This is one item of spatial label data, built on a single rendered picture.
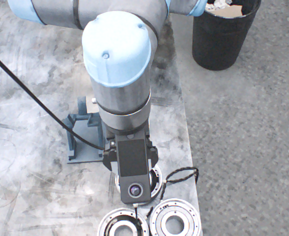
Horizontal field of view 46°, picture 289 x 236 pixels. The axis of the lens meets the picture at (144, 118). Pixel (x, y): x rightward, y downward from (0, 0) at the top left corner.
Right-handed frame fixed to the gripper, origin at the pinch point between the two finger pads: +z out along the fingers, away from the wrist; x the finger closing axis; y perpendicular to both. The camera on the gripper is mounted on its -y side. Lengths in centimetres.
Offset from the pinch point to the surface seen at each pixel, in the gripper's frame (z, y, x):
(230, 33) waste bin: 62, 97, -50
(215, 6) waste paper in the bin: 63, 119, -47
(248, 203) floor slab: 93, 20, -49
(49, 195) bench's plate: 13.2, 2.0, 19.7
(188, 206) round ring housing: 10.2, -3.8, -11.0
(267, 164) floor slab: 93, 39, -63
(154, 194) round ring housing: 9.1, -1.0, -4.1
